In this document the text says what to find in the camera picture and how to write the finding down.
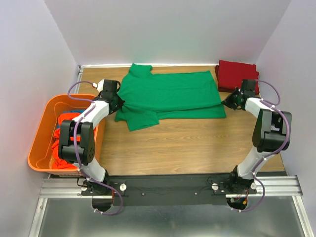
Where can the blue t shirt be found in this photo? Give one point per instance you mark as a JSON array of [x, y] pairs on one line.
[[68, 115]]

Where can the green t shirt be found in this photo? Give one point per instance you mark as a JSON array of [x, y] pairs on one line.
[[150, 97]]

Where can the folded dark red t shirt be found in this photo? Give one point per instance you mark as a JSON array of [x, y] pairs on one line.
[[217, 74]]

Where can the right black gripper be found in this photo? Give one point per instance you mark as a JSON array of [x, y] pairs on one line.
[[227, 101]]

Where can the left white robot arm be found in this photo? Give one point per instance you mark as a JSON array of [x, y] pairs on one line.
[[77, 143]]

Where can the orange plastic basket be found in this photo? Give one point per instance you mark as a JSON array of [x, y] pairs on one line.
[[41, 157]]

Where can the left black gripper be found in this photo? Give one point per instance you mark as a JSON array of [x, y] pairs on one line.
[[120, 103]]

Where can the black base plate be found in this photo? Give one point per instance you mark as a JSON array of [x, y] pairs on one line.
[[164, 190]]

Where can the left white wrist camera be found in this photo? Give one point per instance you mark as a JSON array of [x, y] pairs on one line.
[[100, 86]]

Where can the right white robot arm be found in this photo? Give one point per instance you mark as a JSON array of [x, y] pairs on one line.
[[271, 133]]

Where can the orange t shirt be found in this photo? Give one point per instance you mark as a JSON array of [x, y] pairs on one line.
[[58, 163]]

